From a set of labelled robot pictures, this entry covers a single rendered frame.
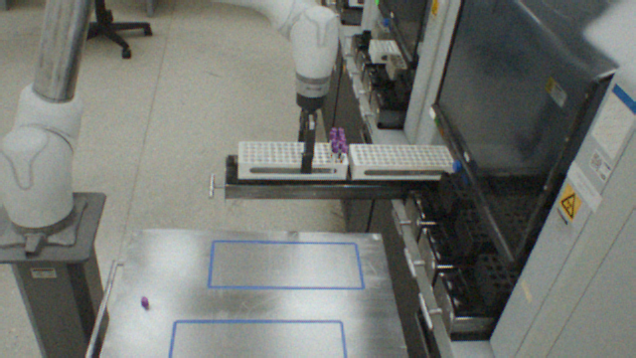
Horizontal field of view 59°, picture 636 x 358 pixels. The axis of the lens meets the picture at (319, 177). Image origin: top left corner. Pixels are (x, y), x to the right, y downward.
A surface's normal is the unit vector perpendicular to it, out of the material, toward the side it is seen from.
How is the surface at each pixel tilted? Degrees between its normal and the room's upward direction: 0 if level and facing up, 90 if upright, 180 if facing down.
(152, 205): 0
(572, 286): 90
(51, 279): 90
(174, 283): 0
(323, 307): 0
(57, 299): 90
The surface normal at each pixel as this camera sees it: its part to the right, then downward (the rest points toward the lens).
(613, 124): -0.99, 0.00
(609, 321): 0.11, 0.62
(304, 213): 0.10, -0.78
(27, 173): 0.29, 0.32
